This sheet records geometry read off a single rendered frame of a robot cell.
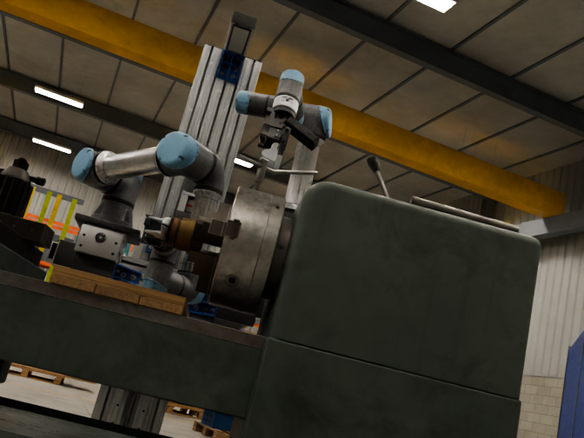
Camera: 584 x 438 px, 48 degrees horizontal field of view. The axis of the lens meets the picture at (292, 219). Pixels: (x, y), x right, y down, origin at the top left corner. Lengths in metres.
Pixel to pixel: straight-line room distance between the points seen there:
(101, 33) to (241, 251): 11.29
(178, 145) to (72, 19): 10.82
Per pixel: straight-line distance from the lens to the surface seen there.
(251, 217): 1.57
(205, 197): 2.08
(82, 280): 1.53
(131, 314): 1.52
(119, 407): 2.41
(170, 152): 2.01
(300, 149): 2.43
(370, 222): 1.54
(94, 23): 12.78
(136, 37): 12.77
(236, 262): 1.55
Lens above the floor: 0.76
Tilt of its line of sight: 15 degrees up
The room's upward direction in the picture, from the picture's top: 14 degrees clockwise
